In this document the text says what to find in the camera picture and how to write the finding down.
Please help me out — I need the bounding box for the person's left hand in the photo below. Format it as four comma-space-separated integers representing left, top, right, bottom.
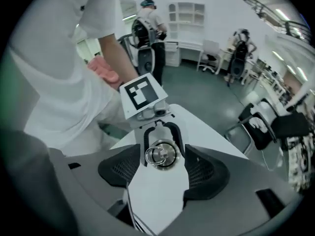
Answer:
87, 55, 122, 91

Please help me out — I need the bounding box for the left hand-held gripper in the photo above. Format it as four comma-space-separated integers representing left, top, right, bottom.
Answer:
119, 74, 186, 167

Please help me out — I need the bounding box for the grey wheeled machine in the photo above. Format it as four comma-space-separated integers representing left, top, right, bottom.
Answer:
117, 32, 156, 76

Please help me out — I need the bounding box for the white framed wall board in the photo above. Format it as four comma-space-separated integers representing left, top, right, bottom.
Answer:
119, 0, 138, 19

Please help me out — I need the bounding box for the person's left forearm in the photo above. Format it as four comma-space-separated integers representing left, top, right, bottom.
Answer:
98, 31, 140, 84

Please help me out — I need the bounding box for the white office chair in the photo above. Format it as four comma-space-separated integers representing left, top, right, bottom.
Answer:
197, 39, 221, 74

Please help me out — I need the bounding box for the white cable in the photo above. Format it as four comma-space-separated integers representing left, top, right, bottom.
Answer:
261, 148, 284, 172

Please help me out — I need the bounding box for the person's white shirt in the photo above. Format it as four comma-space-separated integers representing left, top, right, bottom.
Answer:
7, 0, 140, 157

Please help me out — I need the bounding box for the dark metal railing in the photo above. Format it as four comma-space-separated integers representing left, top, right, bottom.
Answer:
242, 0, 312, 44

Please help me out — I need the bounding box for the black padded chair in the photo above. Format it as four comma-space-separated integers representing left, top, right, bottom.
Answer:
270, 111, 311, 142

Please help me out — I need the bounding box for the white desk with drawers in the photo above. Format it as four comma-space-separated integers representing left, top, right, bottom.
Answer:
164, 40, 205, 68

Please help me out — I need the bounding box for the black mesh chair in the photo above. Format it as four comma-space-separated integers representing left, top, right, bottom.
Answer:
224, 103, 278, 155

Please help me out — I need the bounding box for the silver metal lid with ring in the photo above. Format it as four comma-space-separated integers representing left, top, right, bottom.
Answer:
145, 139, 182, 171

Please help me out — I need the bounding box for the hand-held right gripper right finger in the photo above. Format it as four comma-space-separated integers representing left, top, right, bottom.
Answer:
183, 144, 304, 222

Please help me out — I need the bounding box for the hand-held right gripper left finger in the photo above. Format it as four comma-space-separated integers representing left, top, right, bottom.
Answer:
48, 144, 141, 217

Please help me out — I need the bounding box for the white wall shelf unit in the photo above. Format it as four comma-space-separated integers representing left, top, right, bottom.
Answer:
168, 2, 205, 41

